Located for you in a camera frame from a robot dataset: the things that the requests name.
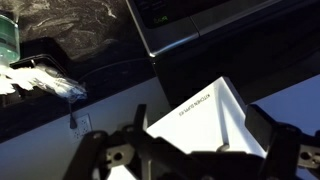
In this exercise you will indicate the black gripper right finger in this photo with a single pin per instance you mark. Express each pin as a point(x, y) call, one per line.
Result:
point(260, 123)

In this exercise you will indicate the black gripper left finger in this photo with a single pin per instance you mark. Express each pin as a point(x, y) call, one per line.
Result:
point(141, 116)

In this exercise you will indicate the black microwave oven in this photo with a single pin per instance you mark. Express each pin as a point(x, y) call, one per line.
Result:
point(173, 33)

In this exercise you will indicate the clear bag of white cutlery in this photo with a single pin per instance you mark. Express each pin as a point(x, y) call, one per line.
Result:
point(50, 81)

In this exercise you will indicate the black plastic tray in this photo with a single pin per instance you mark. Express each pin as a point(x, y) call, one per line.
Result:
point(43, 60)

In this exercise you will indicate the green hand soap pump bottle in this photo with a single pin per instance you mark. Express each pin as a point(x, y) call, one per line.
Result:
point(8, 36)

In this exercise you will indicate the white wall power outlet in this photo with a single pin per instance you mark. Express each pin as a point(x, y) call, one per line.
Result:
point(83, 128)

